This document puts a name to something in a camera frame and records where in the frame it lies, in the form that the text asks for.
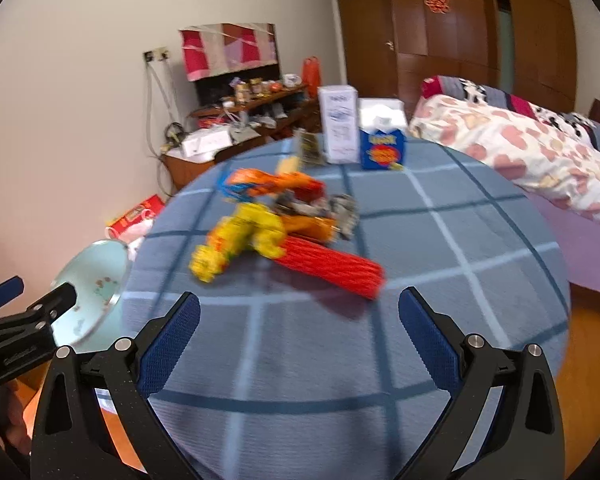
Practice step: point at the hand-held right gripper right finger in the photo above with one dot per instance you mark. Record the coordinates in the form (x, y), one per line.
(425, 340)

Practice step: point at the red paper-cut decoration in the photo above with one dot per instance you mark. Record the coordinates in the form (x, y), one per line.
(436, 1)

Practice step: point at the dark snack packet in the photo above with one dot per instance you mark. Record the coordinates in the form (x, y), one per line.
(310, 147)

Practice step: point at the gold lidded jar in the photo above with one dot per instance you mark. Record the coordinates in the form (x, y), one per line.
(242, 91)
(256, 87)

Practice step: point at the brown wooden door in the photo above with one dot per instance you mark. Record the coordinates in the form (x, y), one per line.
(367, 40)

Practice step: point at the brown wooden wardrobe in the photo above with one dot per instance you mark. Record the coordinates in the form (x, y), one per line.
(455, 50)

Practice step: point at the yellow plastic bag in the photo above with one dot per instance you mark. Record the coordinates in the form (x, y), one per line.
(240, 240)

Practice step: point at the orange snack wrapper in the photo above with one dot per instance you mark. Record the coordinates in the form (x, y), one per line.
(265, 185)

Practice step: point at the blue drink carton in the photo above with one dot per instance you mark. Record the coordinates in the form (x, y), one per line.
(382, 145)

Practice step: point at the folded floral striped blanket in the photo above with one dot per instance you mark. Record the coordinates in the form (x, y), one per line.
(480, 95)

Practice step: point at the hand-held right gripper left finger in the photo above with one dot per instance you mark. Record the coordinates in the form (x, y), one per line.
(172, 340)

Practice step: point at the red cardboard box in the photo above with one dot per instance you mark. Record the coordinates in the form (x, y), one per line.
(140, 215)

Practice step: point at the black television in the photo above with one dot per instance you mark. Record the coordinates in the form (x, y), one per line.
(230, 85)

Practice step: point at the white milk carton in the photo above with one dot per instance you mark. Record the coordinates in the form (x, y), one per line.
(339, 125)

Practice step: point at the red foam mesh net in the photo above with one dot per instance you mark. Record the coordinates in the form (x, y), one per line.
(330, 267)

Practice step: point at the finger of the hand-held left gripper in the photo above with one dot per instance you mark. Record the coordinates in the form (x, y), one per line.
(5, 292)
(55, 305)

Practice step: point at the pink heart quilt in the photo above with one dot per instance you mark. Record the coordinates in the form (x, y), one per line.
(505, 145)

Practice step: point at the red pink television cloth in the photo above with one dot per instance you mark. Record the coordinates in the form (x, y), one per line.
(225, 50)

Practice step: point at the white flat box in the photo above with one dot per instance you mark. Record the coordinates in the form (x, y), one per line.
(205, 142)

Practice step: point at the light blue paw-print bin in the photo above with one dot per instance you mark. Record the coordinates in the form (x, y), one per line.
(95, 285)

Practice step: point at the orange plastic bag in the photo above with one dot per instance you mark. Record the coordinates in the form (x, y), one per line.
(312, 77)

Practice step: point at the blue plaid tablecloth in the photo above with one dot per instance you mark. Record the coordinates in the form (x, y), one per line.
(455, 270)

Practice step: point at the wooden television cabinet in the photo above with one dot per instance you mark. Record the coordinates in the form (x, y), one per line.
(260, 125)

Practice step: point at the white floral mug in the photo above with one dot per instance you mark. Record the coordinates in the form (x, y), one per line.
(291, 79)

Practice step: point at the wall power socket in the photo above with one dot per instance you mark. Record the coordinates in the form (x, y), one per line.
(157, 54)

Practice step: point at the person's left hand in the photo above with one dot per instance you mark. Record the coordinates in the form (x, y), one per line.
(19, 422)

